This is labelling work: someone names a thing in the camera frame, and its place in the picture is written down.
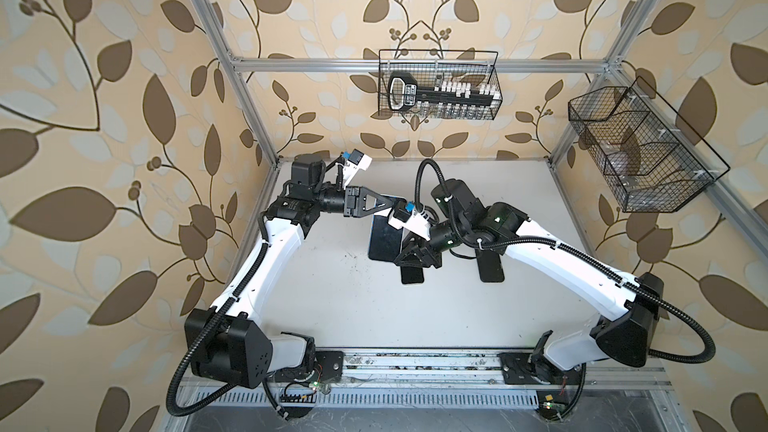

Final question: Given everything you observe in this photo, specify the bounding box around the black phone case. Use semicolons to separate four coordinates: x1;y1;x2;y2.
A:
400;266;425;285

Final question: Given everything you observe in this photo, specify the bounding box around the back wire basket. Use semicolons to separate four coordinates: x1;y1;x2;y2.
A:
377;48;503;121

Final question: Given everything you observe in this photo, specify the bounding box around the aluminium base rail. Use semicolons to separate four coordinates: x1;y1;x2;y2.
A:
179;347;673;409

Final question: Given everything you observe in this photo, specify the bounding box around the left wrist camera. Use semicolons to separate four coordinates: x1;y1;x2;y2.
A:
342;149;372;179

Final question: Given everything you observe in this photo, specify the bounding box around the right wire basket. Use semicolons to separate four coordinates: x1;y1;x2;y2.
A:
568;77;731;213

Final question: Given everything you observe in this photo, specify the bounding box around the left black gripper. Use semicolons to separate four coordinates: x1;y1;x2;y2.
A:
310;185;390;222

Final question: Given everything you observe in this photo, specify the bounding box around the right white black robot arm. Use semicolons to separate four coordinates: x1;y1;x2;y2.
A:
387;159;716;422

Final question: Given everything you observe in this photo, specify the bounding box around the black smartphone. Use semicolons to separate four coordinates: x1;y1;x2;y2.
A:
368;210;403;263

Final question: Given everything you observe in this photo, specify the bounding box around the wire basket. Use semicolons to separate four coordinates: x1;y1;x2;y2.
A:
568;77;731;213
377;48;503;121

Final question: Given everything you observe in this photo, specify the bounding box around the black phone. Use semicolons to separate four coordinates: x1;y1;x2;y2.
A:
475;250;505;283

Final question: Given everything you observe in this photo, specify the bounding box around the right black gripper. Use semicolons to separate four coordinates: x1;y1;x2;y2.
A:
391;220;467;270

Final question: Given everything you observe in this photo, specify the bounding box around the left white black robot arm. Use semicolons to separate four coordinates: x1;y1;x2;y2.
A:
166;150;414;417

